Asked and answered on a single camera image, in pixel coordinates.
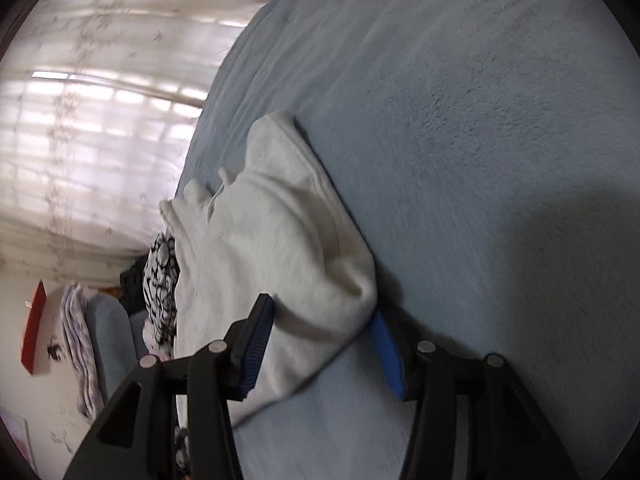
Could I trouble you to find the dark clothes pile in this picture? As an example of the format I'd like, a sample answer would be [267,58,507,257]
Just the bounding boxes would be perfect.
[119,255,151,313]

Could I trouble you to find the red wall hanging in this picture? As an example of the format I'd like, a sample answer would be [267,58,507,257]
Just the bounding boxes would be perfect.
[21,280,48,376]

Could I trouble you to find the black-and-white patterned garment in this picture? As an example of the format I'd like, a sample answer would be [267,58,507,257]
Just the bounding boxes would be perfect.
[142,232,193,480]

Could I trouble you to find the folded purple patterned quilt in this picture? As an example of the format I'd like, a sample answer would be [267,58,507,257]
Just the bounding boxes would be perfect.
[60,282,103,421]

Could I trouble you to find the grey-blue pillow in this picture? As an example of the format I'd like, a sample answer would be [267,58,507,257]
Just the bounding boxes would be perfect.
[87,294,138,403]

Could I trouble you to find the sheer white patterned curtain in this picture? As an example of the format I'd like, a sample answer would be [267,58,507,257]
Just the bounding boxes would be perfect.
[0,0,311,281]

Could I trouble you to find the white and pink plush toy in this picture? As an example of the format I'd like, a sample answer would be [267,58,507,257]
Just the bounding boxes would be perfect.
[141,322,173,361]

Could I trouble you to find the pink framed picture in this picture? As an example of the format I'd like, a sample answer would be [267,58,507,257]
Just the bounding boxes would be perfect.
[0,410,38,473]

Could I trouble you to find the light blue fleece blanket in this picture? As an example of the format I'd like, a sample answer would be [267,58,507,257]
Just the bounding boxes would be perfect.
[172,0,640,480]

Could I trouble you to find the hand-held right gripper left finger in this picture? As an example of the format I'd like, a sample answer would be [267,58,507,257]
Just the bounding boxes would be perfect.
[61,293,276,480]

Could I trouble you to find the pale grey-white hoodie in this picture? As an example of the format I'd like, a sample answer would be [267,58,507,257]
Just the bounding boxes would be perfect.
[159,110,378,428]

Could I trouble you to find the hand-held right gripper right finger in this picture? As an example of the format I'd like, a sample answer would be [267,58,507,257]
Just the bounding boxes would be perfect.
[371,309,582,480]

